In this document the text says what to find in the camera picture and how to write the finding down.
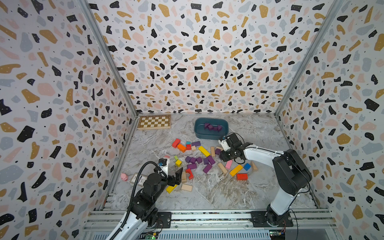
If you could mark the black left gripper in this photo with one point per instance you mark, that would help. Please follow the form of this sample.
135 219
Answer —
177 178

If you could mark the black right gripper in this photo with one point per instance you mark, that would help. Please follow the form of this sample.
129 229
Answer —
222 156

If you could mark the purple triangular prism block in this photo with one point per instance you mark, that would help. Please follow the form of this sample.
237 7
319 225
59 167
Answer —
218 128

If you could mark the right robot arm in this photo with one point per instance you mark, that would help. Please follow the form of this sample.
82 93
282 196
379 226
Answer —
291 172

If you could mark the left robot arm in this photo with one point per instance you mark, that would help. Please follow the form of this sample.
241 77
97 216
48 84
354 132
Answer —
142 212

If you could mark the teal plastic storage bin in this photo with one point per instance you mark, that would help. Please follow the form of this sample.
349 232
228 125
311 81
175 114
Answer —
210 134

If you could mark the red arch block front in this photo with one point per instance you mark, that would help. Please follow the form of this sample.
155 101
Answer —
189 172

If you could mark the pink rectangular block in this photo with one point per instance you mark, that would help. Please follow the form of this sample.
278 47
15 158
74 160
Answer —
228 164

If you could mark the natural wood square block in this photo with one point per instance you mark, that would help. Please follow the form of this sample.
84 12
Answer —
187 188

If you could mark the yellow block near gripper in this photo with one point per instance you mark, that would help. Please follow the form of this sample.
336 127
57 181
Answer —
169 189

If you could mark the yellow orange long block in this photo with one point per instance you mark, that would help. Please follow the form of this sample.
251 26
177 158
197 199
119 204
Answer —
236 170

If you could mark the blue cube block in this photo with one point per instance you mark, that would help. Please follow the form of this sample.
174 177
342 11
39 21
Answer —
247 167

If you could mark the natural wood long plank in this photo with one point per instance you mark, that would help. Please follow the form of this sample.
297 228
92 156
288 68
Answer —
222 168

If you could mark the orange rectangular block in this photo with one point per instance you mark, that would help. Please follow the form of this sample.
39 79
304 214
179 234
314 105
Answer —
182 148

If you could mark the red wedge block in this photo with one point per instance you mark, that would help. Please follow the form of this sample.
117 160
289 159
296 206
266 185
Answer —
242 177

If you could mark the purple upright rectangular block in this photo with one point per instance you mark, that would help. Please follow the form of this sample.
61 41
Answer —
211 160

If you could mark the purple flat block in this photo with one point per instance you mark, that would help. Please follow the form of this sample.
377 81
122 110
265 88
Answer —
196 143

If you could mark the wooden chessboard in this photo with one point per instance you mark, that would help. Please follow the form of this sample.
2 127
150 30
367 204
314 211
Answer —
158 122

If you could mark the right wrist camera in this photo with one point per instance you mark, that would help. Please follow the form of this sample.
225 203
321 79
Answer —
226 144

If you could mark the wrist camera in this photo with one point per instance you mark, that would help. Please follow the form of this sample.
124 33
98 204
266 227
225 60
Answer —
226 144
163 165

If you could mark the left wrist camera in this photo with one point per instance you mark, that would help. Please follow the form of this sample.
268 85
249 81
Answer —
163 165

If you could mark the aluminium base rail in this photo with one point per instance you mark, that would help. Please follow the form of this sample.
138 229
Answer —
297 224

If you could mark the aluminium corner post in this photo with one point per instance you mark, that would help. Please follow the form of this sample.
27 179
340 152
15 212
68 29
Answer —
331 14

